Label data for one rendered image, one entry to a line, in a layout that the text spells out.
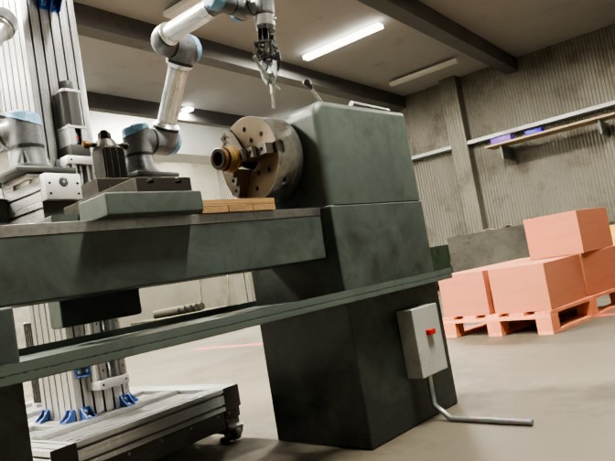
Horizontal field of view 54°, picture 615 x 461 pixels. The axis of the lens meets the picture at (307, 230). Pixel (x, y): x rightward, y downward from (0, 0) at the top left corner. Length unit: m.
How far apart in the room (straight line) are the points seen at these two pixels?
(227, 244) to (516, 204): 9.20
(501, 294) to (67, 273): 3.22
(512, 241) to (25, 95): 5.04
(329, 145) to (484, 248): 4.54
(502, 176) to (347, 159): 8.71
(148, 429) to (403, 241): 1.19
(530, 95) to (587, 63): 0.96
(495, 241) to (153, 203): 5.26
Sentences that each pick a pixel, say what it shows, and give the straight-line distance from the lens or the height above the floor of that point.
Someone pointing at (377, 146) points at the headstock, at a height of 1.09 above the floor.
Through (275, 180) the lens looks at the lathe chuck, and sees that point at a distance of 2.11.
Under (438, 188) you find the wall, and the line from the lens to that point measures 11.31.
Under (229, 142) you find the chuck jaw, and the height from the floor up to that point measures 1.15.
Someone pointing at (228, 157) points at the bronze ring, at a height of 1.08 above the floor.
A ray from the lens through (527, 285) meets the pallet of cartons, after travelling 4.17.
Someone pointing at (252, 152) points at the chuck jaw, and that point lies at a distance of 2.11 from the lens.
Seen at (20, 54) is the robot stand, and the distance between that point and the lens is 2.77.
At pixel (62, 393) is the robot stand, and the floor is 0.33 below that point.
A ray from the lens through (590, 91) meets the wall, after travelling 10.65.
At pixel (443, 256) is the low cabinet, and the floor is 0.52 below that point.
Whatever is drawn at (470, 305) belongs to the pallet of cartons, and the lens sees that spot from 4.40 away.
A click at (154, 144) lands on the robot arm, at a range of 2.70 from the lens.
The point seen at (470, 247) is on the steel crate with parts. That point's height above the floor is 0.61.
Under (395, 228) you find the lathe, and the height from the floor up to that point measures 0.76.
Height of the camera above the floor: 0.65
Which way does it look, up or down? 4 degrees up
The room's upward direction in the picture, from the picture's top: 10 degrees counter-clockwise
